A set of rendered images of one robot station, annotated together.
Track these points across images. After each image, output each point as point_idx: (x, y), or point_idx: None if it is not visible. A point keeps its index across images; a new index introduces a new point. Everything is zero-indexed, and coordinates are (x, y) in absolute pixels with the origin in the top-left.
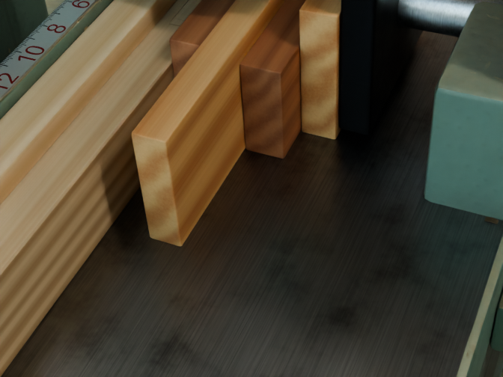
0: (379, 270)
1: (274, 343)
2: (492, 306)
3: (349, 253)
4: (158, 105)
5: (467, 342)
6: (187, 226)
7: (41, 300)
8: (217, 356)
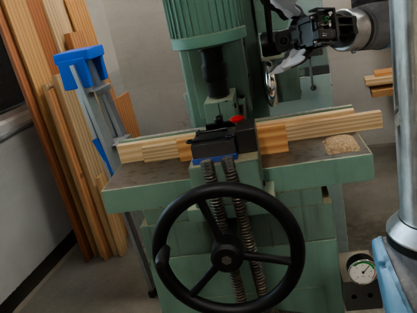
0: (182, 172)
1: (164, 171)
2: (183, 184)
3: (185, 170)
4: (183, 137)
5: (170, 181)
6: (182, 159)
7: (162, 156)
8: (161, 169)
